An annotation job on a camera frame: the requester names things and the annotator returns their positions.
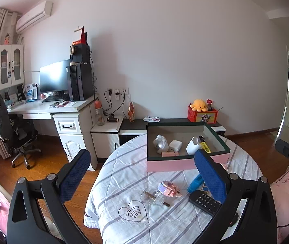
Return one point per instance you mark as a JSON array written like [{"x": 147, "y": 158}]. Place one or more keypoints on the yellow octopus plush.
[{"x": 198, "y": 105}]

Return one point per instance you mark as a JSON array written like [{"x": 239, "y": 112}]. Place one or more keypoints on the silver egg-shaped gadget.
[{"x": 161, "y": 148}]

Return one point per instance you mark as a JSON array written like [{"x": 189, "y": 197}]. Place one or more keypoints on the black computer tower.
[{"x": 80, "y": 82}]

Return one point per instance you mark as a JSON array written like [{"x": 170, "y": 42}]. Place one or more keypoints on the pink block toy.
[{"x": 169, "y": 188}]

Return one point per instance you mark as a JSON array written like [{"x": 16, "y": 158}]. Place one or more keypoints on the blue product box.
[{"x": 31, "y": 91}]

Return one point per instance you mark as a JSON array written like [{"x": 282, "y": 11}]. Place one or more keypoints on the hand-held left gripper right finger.
[{"x": 210, "y": 175}]

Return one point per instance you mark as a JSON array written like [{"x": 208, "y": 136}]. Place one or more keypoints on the white glass-door cabinet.
[{"x": 8, "y": 67}]

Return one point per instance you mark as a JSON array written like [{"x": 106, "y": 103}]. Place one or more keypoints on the white air conditioner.
[{"x": 33, "y": 16}]

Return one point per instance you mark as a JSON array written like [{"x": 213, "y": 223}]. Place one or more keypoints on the white wall outlets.
[{"x": 117, "y": 91}]

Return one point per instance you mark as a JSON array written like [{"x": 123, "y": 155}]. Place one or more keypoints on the clear bottle orange lid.
[{"x": 100, "y": 114}]

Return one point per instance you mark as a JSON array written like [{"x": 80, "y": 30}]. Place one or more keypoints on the orange snack bag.
[{"x": 131, "y": 113}]

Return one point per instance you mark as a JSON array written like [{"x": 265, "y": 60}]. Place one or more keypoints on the red gift box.
[{"x": 82, "y": 38}]

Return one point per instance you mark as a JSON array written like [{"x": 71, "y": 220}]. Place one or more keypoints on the black remote control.
[{"x": 205, "y": 202}]

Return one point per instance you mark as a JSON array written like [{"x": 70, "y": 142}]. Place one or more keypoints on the black computer monitor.
[{"x": 54, "y": 77}]

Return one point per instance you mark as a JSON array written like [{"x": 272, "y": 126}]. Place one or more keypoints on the white figurine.
[{"x": 161, "y": 137}]

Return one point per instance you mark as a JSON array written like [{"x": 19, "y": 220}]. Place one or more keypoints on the pink storage box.
[{"x": 169, "y": 165}]

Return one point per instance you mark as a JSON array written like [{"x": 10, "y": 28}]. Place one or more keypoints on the black office chair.
[{"x": 21, "y": 137}]

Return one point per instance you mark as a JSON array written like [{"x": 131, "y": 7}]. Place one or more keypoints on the pink printed quilt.
[{"x": 284, "y": 198}]

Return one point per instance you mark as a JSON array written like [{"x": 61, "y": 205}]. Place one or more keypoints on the red storage crate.
[{"x": 202, "y": 117}]

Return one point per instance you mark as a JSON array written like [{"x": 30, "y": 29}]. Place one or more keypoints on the small doll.
[{"x": 7, "y": 39}]

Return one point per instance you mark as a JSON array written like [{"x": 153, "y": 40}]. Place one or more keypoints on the black keyboard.
[{"x": 55, "y": 98}]

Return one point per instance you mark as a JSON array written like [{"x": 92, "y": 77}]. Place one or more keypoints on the white cup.
[{"x": 192, "y": 146}]

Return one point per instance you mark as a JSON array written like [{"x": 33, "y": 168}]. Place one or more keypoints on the clear perfume bottle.
[{"x": 157, "y": 199}]

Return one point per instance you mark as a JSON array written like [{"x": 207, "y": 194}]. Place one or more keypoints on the pink snack packet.
[{"x": 151, "y": 118}]

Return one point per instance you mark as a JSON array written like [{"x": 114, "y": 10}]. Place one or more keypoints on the white desk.
[{"x": 70, "y": 129}]

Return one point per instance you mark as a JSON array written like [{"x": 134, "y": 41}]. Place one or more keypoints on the black speaker box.
[{"x": 80, "y": 53}]

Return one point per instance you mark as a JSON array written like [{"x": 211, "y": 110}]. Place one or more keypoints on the white nightstand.
[{"x": 105, "y": 144}]

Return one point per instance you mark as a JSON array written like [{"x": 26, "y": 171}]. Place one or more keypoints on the rose gold metal case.
[{"x": 170, "y": 154}]

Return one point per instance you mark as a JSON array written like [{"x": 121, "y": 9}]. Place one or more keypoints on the purple phone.
[{"x": 59, "y": 104}]

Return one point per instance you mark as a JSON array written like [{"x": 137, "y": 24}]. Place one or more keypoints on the yellow highlighter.
[{"x": 205, "y": 148}]

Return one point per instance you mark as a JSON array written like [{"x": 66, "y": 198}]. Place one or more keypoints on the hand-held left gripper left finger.
[{"x": 74, "y": 175}]

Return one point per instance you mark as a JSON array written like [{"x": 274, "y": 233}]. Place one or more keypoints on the black cylindrical device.
[{"x": 113, "y": 119}]

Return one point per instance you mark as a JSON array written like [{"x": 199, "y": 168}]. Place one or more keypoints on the blue tube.
[{"x": 194, "y": 184}]

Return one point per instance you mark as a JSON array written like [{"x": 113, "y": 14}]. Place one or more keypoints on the white power adapter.
[{"x": 175, "y": 145}]

